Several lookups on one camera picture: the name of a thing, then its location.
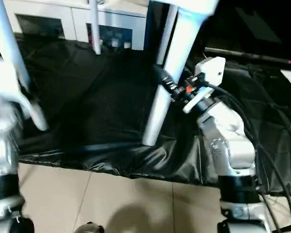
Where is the white plastic table leg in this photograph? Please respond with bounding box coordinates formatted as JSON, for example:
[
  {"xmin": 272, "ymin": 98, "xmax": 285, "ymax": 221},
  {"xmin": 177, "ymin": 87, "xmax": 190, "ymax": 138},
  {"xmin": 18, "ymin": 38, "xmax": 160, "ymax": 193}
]
[
  {"xmin": 142, "ymin": 7, "xmax": 205, "ymax": 147},
  {"xmin": 156, "ymin": 5, "xmax": 178, "ymax": 67},
  {"xmin": 0, "ymin": 0, "xmax": 49, "ymax": 132},
  {"xmin": 89, "ymin": 0, "xmax": 102, "ymax": 55}
]

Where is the black plastic mat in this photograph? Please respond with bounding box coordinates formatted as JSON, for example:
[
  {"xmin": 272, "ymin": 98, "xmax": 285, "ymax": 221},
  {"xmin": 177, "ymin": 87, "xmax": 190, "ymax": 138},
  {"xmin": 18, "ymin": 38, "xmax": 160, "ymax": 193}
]
[{"xmin": 0, "ymin": 34, "xmax": 291, "ymax": 186}]

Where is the black low shelf board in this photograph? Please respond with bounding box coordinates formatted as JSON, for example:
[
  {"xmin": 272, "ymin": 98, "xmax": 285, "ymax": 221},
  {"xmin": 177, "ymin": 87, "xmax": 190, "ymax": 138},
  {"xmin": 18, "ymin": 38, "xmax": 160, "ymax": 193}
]
[{"xmin": 204, "ymin": 47, "xmax": 291, "ymax": 67}]

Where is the white sideboard cabinet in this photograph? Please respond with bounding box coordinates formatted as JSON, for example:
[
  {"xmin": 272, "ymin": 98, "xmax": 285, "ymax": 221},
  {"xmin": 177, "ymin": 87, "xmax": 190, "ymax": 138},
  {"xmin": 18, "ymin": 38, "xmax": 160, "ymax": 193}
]
[{"xmin": 2, "ymin": 0, "xmax": 151, "ymax": 52}]

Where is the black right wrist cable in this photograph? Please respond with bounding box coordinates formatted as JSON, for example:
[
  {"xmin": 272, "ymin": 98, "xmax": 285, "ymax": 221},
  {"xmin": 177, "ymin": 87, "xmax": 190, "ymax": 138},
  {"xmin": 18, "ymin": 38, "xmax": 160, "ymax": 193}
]
[{"xmin": 204, "ymin": 83, "xmax": 291, "ymax": 230}]

